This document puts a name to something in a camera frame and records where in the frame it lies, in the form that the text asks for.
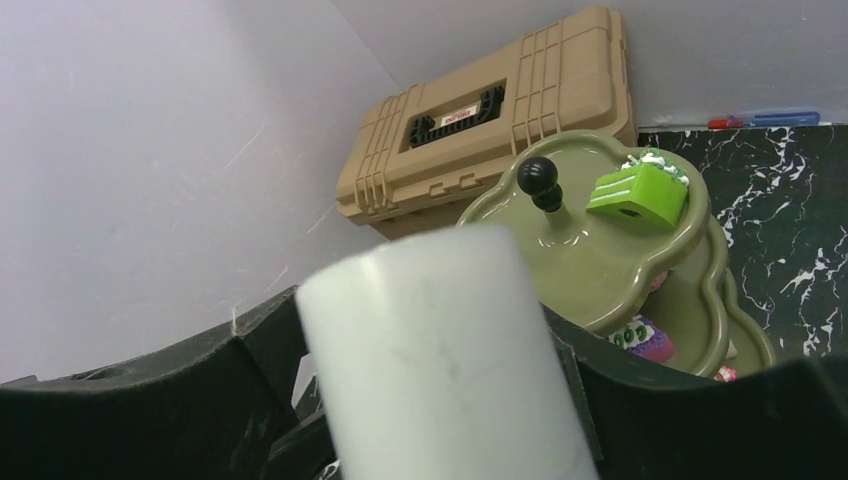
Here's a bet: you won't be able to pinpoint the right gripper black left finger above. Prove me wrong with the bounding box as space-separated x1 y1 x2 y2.
1 289 335 479

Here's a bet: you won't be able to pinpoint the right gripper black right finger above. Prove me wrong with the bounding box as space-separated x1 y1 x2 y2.
544 310 847 479

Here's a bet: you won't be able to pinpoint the green three-tier serving stand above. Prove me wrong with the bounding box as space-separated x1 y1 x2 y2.
460 130 777 378

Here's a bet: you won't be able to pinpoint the white plastic tongs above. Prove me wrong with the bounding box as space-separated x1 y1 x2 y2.
296 224 597 479

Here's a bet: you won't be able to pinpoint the green cube sweet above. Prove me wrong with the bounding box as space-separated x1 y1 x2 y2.
586 148 690 228

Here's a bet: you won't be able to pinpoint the purple frosted cake slice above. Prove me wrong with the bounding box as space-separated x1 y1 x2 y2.
607 315 675 364

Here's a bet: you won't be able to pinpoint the pink sprinkled cake slice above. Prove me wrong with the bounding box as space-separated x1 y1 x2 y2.
713 365 737 383

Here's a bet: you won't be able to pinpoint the tan plastic toolbox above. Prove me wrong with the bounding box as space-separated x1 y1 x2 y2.
336 6 638 239

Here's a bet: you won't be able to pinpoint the blue red marker pen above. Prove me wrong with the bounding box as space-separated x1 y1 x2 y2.
706 111 821 130

